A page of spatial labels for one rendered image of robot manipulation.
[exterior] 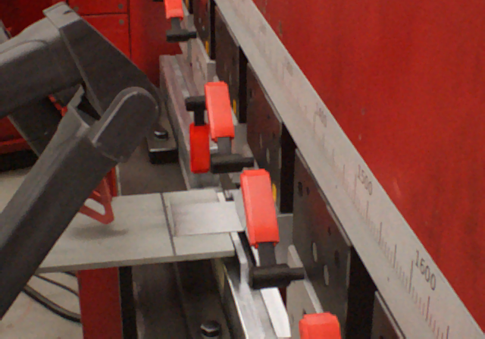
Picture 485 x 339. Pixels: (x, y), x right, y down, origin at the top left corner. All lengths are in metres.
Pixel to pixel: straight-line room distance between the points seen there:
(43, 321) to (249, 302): 1.75
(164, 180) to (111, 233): 0.43
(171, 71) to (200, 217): 0.69
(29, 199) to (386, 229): 0.46
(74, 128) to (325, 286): 0.33
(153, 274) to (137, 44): 0.79
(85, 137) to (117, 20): 1.21
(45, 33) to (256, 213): 0.26
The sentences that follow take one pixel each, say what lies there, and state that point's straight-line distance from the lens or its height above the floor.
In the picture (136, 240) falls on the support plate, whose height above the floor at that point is 1.00.
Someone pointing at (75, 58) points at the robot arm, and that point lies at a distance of 0.84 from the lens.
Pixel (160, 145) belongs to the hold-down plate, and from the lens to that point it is 1.76.
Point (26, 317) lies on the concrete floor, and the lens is 2.91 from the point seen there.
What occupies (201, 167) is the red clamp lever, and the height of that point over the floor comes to 1.16.
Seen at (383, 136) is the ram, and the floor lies 1.43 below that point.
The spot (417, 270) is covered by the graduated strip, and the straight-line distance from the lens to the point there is 0.47.
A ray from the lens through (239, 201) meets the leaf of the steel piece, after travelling 1.32.
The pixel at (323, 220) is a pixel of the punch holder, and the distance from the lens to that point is 0.64.
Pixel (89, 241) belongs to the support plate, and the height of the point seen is 1.00.
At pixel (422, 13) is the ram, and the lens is 0.44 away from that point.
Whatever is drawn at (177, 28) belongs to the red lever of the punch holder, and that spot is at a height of 1.26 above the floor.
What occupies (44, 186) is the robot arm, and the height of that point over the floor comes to 1.24.
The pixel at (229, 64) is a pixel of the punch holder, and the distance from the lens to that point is 1.00.
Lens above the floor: 1.63
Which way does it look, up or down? 26 degrees down
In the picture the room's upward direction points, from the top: straight up
